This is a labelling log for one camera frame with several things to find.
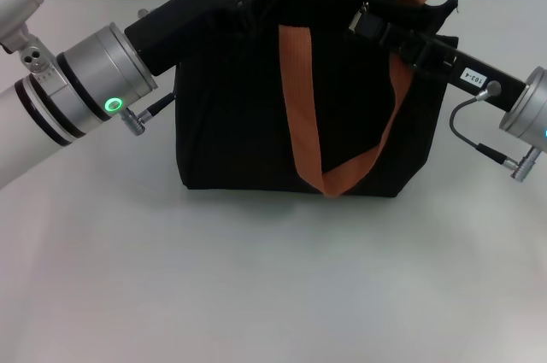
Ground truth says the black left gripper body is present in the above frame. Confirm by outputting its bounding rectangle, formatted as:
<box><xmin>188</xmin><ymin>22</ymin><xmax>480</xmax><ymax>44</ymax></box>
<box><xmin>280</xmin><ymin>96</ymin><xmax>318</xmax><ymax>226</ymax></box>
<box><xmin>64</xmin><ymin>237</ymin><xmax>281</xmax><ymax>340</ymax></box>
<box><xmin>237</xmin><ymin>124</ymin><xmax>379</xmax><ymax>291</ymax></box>
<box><xmin>124</xmin><ymin>0</ymin><xmax>257</xmax><ymax>78</ymax></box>

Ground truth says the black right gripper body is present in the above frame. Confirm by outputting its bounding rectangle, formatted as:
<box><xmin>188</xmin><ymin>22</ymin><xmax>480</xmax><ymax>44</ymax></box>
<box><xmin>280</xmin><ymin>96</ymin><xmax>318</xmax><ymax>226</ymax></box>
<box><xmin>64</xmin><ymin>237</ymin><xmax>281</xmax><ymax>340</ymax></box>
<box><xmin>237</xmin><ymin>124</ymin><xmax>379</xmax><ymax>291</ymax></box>
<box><xmin>379</xmin><ymin>23</ymin><xmax>529</xmax><ymax>114</ymax></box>

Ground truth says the black bag with orange handles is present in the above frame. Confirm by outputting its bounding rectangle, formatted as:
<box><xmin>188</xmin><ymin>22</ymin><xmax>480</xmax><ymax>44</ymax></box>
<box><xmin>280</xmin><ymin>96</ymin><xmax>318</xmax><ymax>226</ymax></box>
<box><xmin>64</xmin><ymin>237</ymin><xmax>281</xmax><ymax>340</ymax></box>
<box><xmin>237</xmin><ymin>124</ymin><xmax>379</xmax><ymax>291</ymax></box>
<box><xmin>177</xmin><ymin>0</ymin><xmax>461</xmax><ymax>200</ymax></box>

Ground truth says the right gripper grey cable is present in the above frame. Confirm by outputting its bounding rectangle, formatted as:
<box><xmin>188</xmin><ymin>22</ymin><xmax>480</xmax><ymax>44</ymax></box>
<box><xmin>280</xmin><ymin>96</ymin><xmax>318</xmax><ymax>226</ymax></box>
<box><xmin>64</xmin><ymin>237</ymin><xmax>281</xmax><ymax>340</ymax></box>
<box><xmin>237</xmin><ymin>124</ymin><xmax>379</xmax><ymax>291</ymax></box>
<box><xmin>450</xmin><ymin>80</ymin><xmax>535</xmax><ymax>183</ymax></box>

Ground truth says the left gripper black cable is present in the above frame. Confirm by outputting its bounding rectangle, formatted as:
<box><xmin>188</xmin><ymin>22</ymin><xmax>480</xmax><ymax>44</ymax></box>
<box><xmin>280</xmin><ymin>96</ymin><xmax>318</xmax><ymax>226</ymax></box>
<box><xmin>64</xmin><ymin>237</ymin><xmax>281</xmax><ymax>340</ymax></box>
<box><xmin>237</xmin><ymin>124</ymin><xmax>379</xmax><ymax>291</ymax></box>
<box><xmin>121</xmin><ymin>91</ymin><xmax>177</xmax><ymax>136</ymax></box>

